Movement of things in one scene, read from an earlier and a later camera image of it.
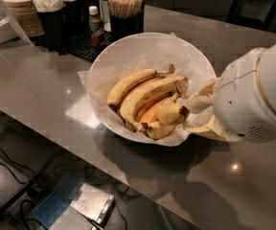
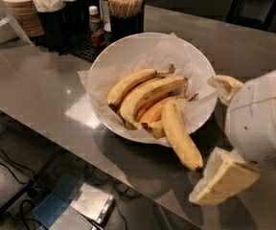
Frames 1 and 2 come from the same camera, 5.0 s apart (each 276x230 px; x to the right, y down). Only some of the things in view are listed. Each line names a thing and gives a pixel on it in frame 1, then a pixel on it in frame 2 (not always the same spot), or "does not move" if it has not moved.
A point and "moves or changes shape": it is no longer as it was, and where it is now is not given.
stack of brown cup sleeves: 27,16 does not move
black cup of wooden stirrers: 126,11 does not move
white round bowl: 140,84 does not move
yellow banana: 170,112 moves or changes shape
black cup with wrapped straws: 53,14 does not move
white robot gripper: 241,96 -> 254,119
